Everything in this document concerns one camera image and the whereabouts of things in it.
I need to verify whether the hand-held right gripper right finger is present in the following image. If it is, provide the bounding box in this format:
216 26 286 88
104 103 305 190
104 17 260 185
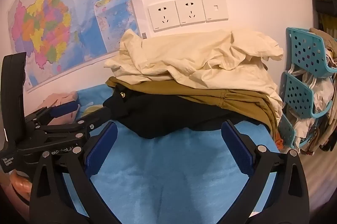
221 119 310 224

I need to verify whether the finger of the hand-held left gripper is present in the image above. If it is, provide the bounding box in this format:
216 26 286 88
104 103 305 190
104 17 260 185
36 106 114 145
25 102 81 126

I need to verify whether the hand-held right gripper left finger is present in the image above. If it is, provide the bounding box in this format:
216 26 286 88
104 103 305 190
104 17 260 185
29 121 119 224

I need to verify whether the cream garment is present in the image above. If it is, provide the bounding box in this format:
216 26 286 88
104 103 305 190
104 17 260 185
104 29 284 132

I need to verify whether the person's left hand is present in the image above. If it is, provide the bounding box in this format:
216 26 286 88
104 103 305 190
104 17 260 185
8 170 33 205

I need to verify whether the pink garment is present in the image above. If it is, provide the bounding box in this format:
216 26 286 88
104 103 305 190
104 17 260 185
37 91 81 124

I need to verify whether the black garment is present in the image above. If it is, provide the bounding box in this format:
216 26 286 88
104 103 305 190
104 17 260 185
103 83 274 139

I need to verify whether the blue floral bed sheet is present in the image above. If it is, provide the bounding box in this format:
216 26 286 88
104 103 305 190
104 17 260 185
26 83 280 224

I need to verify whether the blue plastic storage rack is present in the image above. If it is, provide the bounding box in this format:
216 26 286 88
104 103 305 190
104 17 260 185
276 27 337 151

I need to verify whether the colourful wall map poster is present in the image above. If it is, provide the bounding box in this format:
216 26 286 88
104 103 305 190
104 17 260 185
8 0 151 93

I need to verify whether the white wall socket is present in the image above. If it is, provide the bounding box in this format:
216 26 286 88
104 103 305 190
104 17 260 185
175 0 207 26
147 0 181 32

